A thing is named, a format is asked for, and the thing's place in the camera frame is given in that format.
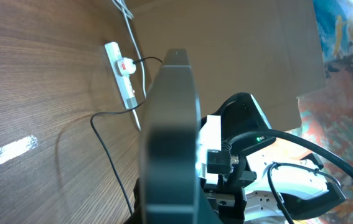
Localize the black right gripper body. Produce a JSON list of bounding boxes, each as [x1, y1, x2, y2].
[[199, 167, 257, 223]]

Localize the blue screen Galaxy smartphone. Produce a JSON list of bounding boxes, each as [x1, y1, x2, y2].
[[139, 49, 200, 224]]

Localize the black USB charger cable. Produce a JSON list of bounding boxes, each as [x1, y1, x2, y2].
[[90, 56, 163, 216]]

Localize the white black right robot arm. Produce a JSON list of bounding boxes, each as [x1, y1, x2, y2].
[[199, 93, 346, 223]]

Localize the white charger plug adapter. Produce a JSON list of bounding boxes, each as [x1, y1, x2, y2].
[[116, 57, 136, 77]]

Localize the white power strip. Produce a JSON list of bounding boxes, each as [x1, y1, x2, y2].
[[105, 42, 138, 110]]

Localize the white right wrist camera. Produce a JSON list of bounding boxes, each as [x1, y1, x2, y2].
[[195, 115, 232, 185]]

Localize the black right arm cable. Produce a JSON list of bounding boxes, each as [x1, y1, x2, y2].
[[221, 129, 353, 224]]

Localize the colourful abstract wall painting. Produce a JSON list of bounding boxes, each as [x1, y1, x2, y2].
[[285, 0, 353, 224]]

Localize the white power strip cord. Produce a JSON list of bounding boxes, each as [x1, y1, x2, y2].
[[111, 0, 148, 131]]

